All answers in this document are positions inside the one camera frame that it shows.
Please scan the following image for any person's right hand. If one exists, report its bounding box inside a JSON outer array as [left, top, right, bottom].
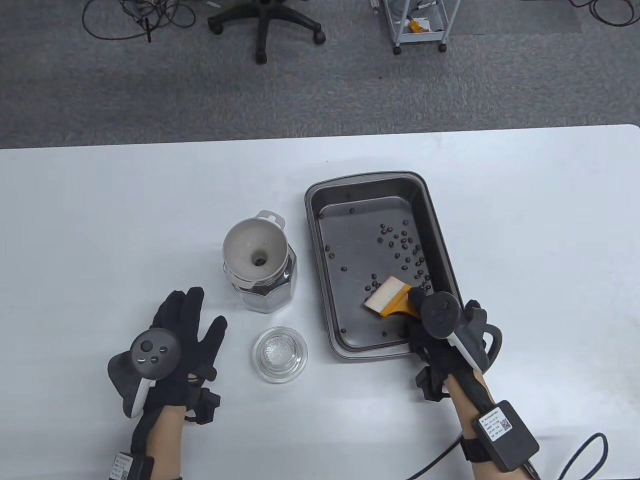
[[403, 290, 473, 383]]

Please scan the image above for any person's left hand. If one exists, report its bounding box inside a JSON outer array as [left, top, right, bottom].
[[144, 286, 228, 414]]

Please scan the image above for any orange handled bristle brush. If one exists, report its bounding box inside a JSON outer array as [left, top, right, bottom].
[[364, 276, 421, 318]]

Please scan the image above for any dark metal baking tray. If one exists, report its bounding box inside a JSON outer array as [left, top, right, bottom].
[[304, 171, 462, 362]]

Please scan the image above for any beige plastic funnel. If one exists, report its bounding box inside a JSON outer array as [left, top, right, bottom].
[[222, 210, 290, 288]]

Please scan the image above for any clear glass jar lid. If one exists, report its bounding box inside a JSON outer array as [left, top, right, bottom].
[[252, 326, 309, 385]]

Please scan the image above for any group of coffee beans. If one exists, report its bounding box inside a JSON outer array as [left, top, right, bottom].
[[320, 207, 433, 337]]

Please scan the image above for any person's right forearm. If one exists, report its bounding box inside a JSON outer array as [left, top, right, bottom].
[[445, 370, 536, 480]]

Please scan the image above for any person's left forearm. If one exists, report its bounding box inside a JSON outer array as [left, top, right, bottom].
[[131, 405, 187, 480]]

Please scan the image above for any black right hand controller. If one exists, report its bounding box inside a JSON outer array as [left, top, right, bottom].
[[420, 292, 502, 375]]

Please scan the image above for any black hand controller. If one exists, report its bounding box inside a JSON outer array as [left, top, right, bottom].
[[107, 327, 184, 419], [420, 292, 502, 375]]

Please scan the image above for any black left hand controller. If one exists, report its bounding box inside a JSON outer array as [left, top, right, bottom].
[[107, 327, 184, 419]]

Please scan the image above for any clear glass jar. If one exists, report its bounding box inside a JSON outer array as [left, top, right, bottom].
[[223, 250, 299, 314]]

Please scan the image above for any black labelled right wrist box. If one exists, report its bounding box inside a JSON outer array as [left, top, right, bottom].
[[461, 400, 541, 473]]

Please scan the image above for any small labelled left wrist box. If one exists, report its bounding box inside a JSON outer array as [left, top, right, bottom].
[[112, 451, 155, 480]]

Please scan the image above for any black office chair base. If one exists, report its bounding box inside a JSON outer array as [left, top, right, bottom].
[[207, 0, 327, 65]]

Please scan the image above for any grey metal wheeled cart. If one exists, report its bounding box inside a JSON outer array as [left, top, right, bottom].
[[377, 0, 462, 56]]

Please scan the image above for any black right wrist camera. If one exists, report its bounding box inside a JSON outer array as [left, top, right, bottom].
[[414, 365, 453, 402]]

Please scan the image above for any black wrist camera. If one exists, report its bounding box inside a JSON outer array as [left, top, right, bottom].
[[184, 385, 222, 426], [414, 365, 453, 402]]

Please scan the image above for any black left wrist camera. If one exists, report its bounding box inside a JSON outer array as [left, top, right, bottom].
[[184, 385, 222, 426]]

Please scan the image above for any tangle of black floor cables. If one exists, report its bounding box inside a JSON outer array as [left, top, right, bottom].
[[81, 0, 197, 43]]

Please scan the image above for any black floor cable loop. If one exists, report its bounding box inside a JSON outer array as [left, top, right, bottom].
[[570, 0, 640, 27]]

